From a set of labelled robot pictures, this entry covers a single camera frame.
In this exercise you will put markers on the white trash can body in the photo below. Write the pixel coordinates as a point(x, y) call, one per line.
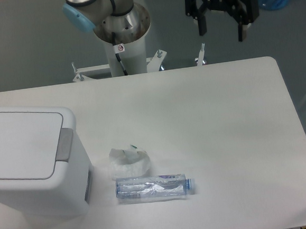
point(66, 192)

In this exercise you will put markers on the grey lid push button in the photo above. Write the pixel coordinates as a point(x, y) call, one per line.
point(64, 145)

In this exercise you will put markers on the crumpled white tissue paper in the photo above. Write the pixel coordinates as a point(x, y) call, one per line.
point(131, 162)

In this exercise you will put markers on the empty clear plastic bottle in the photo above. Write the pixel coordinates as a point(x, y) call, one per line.
point(154, 188)

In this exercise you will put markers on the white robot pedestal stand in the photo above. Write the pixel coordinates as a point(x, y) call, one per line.
point(126, 50)

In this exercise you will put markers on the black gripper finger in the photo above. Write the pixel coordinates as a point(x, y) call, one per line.
point(244, 12)
point(197, 13)

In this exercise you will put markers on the white trash can lid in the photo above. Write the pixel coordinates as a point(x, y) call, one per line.
point(28, 144)

